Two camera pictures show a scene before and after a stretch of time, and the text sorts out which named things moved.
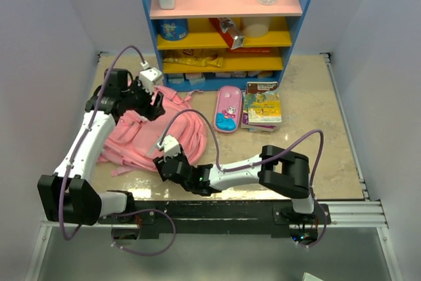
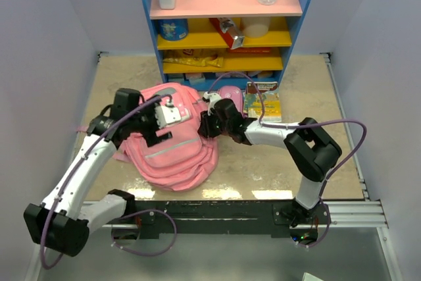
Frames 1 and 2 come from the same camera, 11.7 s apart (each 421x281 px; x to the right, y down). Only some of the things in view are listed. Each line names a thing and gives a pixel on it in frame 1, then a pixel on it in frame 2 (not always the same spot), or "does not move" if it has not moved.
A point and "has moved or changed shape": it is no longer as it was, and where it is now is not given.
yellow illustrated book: x=262 y=102 does not move
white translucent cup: x=255 y=27 does not move
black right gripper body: x=159 y=161 → x=214 y=126
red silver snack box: x=229 y=31 does not move
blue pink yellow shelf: x=219 y=37 does not move
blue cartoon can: x=173 y=29 does not move
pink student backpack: x=130 y=143 has moved or changed shape
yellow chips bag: x=195 y=56 does not move
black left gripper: x=150 y=112 → x=151 y=137
